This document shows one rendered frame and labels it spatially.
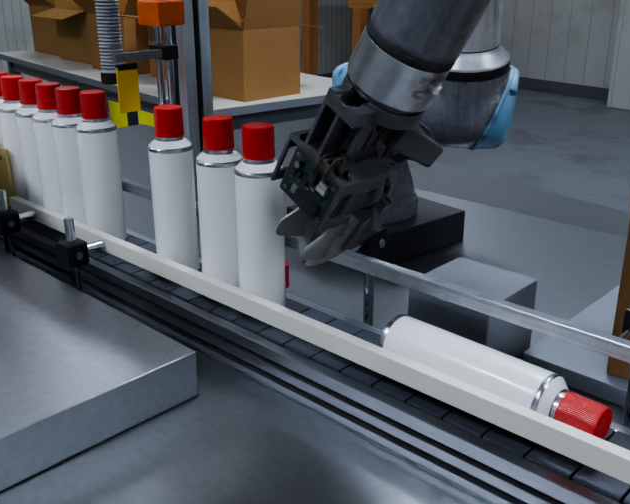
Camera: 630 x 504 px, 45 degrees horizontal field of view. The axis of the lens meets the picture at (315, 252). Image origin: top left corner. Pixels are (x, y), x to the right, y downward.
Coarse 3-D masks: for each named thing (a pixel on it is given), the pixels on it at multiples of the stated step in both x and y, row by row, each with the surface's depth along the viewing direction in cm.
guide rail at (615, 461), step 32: (128, 256) 93; (160, 256) 89; (192, 288) 85; (224, 288) 81; (288, 320) 75; (352, 352) 69; (384, 352) 67; (416, 384) 65; (448, 384) 63; (480, 416) 61; (512, 416) 59; (544, 416) 58; (576, 448) 56; (608, 448) 54
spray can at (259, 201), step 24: (264, 144) 76; (240, 168) 77; (264, 168) 76; (240, 192) 78; (264, 192) 77; (240, 216) 79; (264, 216) 78; (240, 240) 80; (264, 240) 79; (240, 264) 81; (264, 264) 80; (240, 288) 82; (264, 288) 81
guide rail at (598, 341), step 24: (144, 192) 100; (288, 240) 83; (360, 264) 76; (384, 264) 74; (432, 288) 70; (456, 288) 69; (480, 312) 67; (504, 312) 66; (528, 312) 64; (552, 336) 63; (576, 336) 61; (600, 336) 60; (624, 360) 59
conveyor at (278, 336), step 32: (32, 224) 111; (96, 256) 99; (160, 288) 90; (256, 320) 81; (320, 320) 81; (320, 352) 75; (384, 384) 69; (448, 416) 64; (512, 448) 60; (544, 448) 60; (576, 480) 56; (608, 480) 56
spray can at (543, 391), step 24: (384, 336) 69; (408, 336) 68; (432, 336) 67; (456, 336) 67; (432, 360) 66; (456, 360) 64; (480, 360) 63; (504, 360) 63; (480, 384) 62; (504, 384) 61; (528, 384) 60; (552, 384) 60; (528, 408) 60; (552, 408) 59; (576, 408) 58; (600, 408) 58; (600, 432) 58
